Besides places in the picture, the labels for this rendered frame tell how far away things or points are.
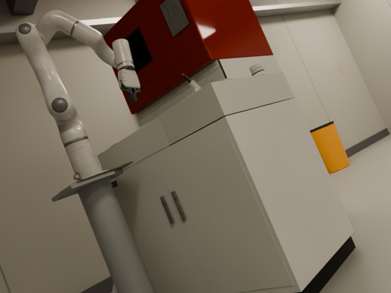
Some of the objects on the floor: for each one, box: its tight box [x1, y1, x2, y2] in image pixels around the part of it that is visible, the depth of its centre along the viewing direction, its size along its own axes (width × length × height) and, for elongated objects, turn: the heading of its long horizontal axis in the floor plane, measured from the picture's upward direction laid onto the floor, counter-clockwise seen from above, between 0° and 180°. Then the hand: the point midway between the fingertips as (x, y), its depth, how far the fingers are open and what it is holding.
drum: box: [310, 121, 350, 174], centre depth 516 cm, size 38×40×61 cm
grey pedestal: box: [52, 169, 155, 293], centre depth 180 cm, size 51×44×82 cm
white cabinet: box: [110, 98, 356, 293], centre depth 206 cm, size 64×96×82 cm, turn 148°
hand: (133, 98), depth 193 cm, fingers closed
